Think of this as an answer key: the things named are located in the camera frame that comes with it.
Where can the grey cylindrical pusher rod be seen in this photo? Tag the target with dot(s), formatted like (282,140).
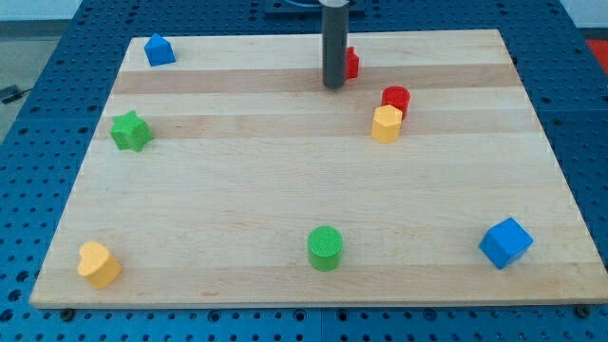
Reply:
(335,14)

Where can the red star block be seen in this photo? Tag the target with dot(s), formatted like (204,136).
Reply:
(352,64)

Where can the green star block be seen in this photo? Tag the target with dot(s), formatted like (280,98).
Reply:
(130,132)

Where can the red cylinder block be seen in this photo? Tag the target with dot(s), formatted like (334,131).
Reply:
(398,96)

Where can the yellow hexagon block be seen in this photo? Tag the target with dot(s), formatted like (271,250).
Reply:
(386,123)

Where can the blue pentagon block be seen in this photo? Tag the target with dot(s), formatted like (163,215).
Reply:
(159,51)

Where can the wooden board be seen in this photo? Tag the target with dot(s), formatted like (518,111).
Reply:
(250,152)

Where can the green cylinder block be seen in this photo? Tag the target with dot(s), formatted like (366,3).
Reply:
(324,244)

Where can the blue cube block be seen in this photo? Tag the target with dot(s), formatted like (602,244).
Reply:
(505,243)

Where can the yellow heart block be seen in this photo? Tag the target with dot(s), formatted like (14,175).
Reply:
(97,265)

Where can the black cable plug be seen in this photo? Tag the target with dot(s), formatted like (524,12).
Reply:
(12,93)

